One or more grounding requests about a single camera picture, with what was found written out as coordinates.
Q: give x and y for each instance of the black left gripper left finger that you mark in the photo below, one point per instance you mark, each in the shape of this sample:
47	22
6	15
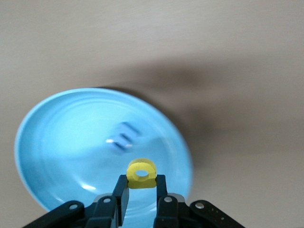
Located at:
121	202

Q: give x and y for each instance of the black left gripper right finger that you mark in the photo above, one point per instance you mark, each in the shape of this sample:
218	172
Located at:
164	206

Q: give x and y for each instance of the yellow foam letter d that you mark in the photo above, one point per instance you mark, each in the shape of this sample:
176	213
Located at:
133	180

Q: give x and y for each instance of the blue foam letter m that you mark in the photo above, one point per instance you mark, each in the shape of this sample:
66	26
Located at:
126	133

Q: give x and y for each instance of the blue round plate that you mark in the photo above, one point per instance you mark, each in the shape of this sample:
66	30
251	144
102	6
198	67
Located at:
59	142

